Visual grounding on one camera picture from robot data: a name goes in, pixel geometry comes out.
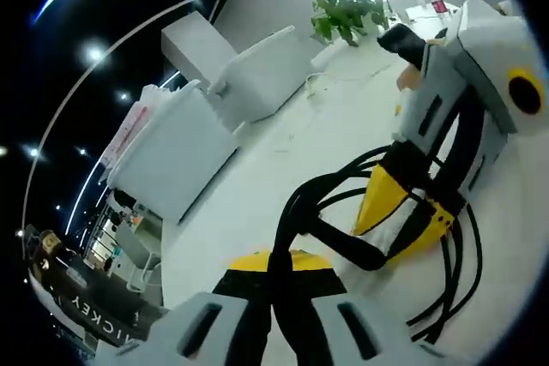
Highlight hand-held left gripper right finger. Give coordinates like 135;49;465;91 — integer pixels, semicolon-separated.
289;249;447;366

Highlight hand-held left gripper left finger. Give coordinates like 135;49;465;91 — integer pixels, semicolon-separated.
105;249;276;366

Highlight black data cable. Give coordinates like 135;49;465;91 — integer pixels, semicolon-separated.
268;145;482;366

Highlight white desktop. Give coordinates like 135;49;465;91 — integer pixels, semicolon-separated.
158;0;549;366

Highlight person's right hand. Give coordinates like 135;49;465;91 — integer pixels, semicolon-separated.
376;24;448;93

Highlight white chair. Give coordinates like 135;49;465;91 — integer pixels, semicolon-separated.
114;223;163;295

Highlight dark printed cloth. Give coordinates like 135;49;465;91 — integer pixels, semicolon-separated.
24;224;169;346

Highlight green potted plant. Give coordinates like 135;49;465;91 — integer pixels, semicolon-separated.
310;0;390;48

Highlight white storage box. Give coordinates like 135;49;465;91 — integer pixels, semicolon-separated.
208;25;317;126
106;78;240;225

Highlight clear plastic bags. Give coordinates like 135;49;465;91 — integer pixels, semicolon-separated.
101;82;202;168

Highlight white square column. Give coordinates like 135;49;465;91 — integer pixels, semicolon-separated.
160;12;238;85

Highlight white cable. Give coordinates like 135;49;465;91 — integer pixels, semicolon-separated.
303;63;392;102

